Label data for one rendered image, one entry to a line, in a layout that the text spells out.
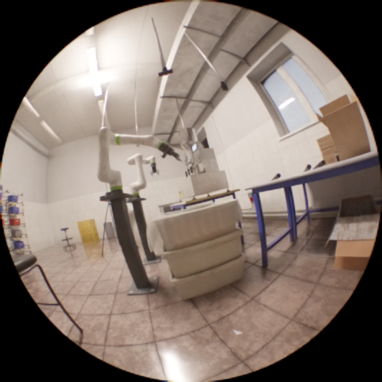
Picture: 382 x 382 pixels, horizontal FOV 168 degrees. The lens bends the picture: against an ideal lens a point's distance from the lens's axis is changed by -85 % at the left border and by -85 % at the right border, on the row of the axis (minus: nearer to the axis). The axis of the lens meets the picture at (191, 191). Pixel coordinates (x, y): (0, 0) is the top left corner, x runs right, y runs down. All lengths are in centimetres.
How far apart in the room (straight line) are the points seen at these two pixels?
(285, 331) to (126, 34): 462
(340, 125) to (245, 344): 122
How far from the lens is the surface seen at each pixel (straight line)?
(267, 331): 85
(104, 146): 122
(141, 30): 385
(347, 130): 96
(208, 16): 293
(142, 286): 138
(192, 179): 143
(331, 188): 223
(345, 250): 106
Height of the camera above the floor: 75
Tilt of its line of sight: 4 degrees up
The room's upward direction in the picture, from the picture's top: 13 degrees counter-clockwise
